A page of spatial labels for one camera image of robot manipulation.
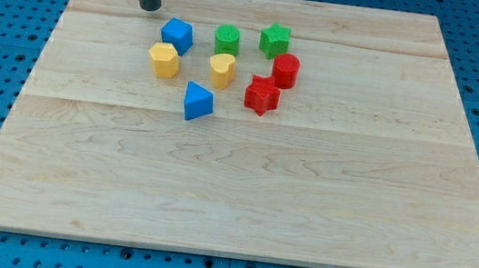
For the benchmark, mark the green star block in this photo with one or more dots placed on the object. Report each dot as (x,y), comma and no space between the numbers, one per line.
(274,40)

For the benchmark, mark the green cylinder block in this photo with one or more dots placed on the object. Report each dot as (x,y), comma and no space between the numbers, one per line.
(227,39)

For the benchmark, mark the yellow heart block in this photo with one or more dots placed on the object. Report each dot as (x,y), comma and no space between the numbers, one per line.
(222,70)

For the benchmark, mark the blue triangle block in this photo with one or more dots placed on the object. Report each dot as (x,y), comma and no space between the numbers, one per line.
(198,101)

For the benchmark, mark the red cylinder block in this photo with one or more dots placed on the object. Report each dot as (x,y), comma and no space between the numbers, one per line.
(285,70)

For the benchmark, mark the light wooden board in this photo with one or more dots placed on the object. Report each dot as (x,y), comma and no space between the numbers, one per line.
(367,162)

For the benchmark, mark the blue cube block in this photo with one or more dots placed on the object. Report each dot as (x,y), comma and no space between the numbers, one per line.
(179,34)

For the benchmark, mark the yellow hexagon block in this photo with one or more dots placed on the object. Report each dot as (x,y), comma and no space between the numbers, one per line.
(164,60)

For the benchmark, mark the red star block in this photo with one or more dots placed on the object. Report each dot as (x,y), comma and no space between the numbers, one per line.
(262,95)

